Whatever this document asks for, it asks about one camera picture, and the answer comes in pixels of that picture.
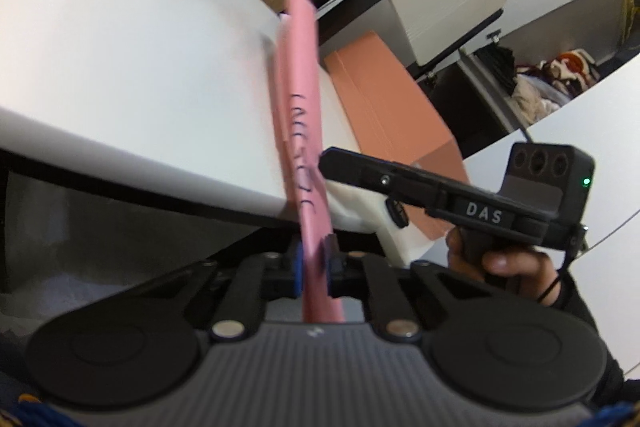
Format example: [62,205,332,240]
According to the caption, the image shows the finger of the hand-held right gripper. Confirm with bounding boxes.
[319,147,442,211]

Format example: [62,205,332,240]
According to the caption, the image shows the person's right forearm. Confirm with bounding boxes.
[550,274,632,383]

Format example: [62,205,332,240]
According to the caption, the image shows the person's right hand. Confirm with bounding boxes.
[446,228,559,306]

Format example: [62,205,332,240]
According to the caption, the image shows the pile of clothes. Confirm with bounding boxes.
[475,44,603,132]

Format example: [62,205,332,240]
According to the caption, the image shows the pink paper shopping bag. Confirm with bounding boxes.
[272,0,347,325]

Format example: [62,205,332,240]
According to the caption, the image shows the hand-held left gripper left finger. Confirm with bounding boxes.
[115,241,306,340]

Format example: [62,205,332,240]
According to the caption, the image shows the black elastic band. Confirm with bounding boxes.
[384,198,410,229]

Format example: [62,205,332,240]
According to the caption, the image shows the orange cardboard shoe box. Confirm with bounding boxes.
[325,32,472,244]

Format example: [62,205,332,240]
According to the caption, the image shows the black cord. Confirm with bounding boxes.
[540,224,592,304]

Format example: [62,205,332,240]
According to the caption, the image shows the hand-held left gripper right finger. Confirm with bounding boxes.
[325,234,493,340]

